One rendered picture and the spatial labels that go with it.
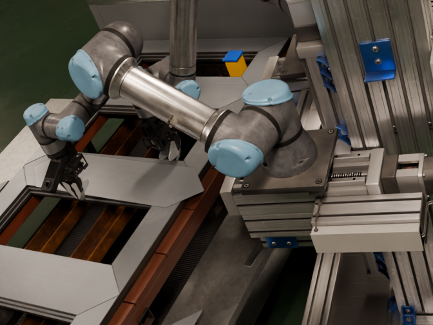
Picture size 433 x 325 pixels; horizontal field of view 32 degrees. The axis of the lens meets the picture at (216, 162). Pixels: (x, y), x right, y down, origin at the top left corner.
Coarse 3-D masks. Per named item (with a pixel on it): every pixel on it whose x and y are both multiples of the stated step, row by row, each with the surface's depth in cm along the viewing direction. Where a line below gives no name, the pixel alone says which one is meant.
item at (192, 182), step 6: (192, 174) 237; (186, 180) 236; (192, 180) 235; (198, 180) 234; (180, 186) 234; (186, 186) 233; (192, 186) 232; (180, 192) 232; (186, 192) 231; (192, 192) 230; (174, 198) 231; (180, 198) 230; (186, 198) 229; (168, 204) 230
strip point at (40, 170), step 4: (48, 160) 271; (40, 164) 270; (44, 164) 269; (48, 164) 269; (36, 168) 269; (40, 168) 268; (44, 168) 268; (36, 172) 267; (40, 172) 267; (44, 172) 266; (36, 176) 266; (40, 176) 265; (44, 176) 264; (36, 180) 264; (40, 180) 263; (36, 184) 262
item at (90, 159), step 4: (84, 156) 265; (88, 156) 264; (92, 156) 263; (96, 156) 263; (88, 160) 262; (92, 160) 262; (96, 160) 261; (88, 164) 260; (92, 164) 260; (88, 168) 258; (84, 172) 257; (80, 176) 257; (60, 184) 257; (60, 188) 255
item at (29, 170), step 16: (112, 112) 286; (128, 112) 282; (144, 160) 252; (160, 160) 249; (208, 160) 240; (32, 176) 266; (32, 192) 263; (64, 192) 255; (16, 208) 259; (144, 208) 237; (0, 224) 254; (160, 240) 222; (128, 288) 211; (0, 304) 224; (16, 304) 220; (32, 304) 216; (64, 320) 210
